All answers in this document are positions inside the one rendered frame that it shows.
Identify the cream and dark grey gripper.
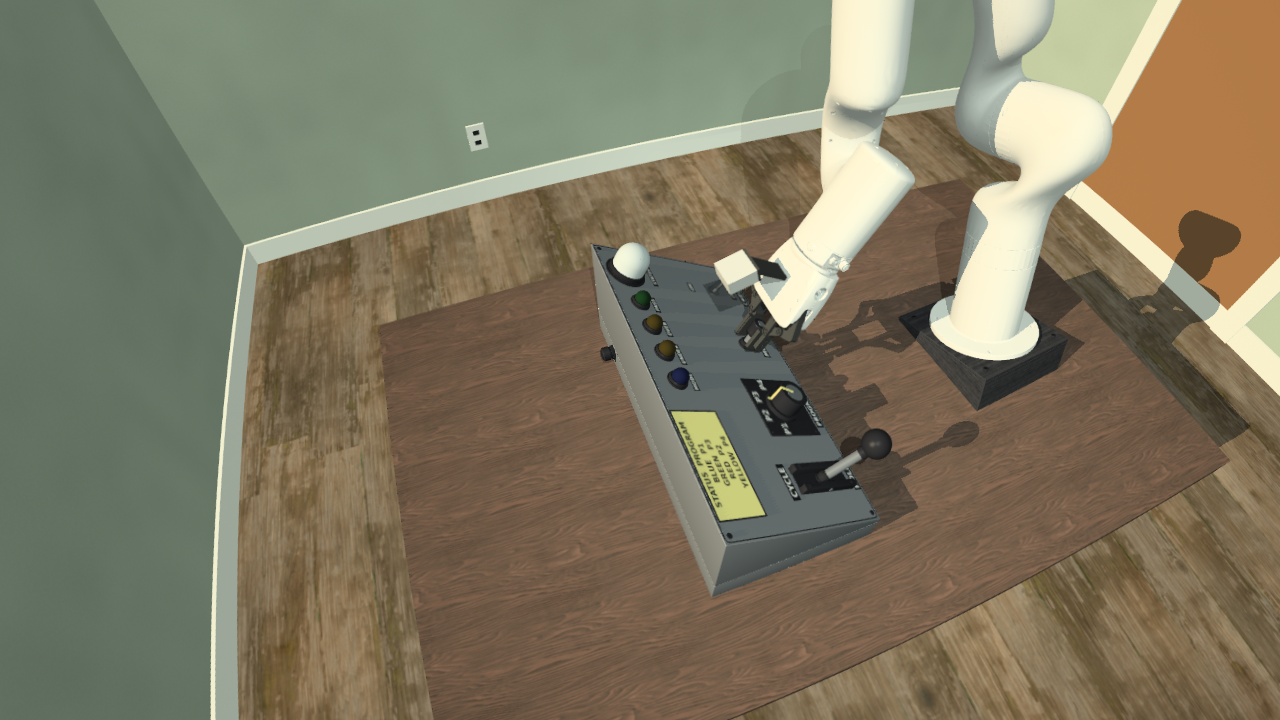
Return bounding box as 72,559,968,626
735,237,838,352

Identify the grey console housing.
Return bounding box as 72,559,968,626
591,242,892,597

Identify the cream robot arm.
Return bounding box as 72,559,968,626
714,0,1114,360

